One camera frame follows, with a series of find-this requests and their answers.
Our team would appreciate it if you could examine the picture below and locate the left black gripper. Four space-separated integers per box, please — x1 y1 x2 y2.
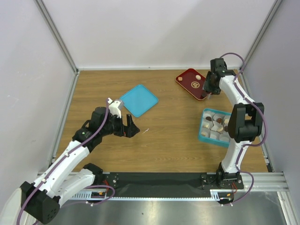
100 112 139 138

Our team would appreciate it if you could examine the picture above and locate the blue box lid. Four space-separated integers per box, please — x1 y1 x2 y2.
120 84 158 118

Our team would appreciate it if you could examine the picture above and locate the cream chocolate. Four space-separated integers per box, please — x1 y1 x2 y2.
201 132 208 137

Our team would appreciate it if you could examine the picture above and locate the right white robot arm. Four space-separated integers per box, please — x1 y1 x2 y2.
203 58 264 188

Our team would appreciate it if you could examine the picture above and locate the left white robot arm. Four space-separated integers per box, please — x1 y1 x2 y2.
16 99 140 225

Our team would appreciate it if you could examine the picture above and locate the blue chocolate box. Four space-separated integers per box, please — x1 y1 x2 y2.
198 108 231 148

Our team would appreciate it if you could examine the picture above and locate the red tray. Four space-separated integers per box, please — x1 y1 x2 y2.
175 68 208 101

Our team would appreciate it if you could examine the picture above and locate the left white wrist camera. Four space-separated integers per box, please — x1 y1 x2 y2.
108 98 124 118

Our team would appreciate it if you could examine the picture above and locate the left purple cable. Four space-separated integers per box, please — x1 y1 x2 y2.
16 98 115 225

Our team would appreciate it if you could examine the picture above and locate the slotted cable duct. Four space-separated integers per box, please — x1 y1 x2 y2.
70 189 109 201

